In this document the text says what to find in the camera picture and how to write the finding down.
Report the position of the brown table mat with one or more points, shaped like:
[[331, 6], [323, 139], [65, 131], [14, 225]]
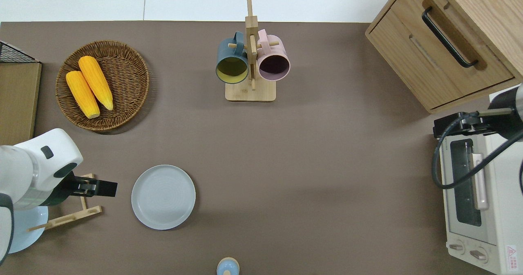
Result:
[[327, 164]]

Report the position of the cream toaster oven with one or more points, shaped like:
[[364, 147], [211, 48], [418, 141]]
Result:
[[502, 226]]

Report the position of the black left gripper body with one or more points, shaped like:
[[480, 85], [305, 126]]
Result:
[[83, 187]]

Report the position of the gray round plate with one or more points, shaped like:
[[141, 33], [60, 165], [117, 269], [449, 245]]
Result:
[[163, 197]]

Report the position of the blue-gray mug yellow inside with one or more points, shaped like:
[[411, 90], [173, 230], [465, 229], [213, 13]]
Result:
[[232, 68]]

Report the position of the wooden crate lid board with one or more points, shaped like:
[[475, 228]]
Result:
[[18, 103]]

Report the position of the pink mug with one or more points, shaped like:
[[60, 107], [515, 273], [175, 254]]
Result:
[[273, 64]]

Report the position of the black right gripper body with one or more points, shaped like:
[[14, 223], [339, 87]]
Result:
[[474, 126]]

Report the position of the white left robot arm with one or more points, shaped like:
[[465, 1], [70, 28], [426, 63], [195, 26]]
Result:
[[24, 168]]

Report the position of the wooden drawer cabinet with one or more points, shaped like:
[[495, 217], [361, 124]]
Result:
[[408, 54]]

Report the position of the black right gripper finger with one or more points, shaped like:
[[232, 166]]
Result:
[[443, 128]]

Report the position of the brown wicker basket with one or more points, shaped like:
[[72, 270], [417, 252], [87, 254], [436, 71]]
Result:
[[126, 74]]

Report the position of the wooden mug tree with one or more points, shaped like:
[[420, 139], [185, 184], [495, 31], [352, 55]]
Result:
[[250, 93]]

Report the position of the light blue round plate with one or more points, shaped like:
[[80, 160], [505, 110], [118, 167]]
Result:
[[28, 230]]

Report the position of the yellow corn cob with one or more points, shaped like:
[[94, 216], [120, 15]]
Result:
[[83, 95], [96, 83]]

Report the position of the wooden plate rack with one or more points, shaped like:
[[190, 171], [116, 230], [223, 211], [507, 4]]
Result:
[[69, 217]]

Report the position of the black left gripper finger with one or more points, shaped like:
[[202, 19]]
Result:
[[107, 189]]

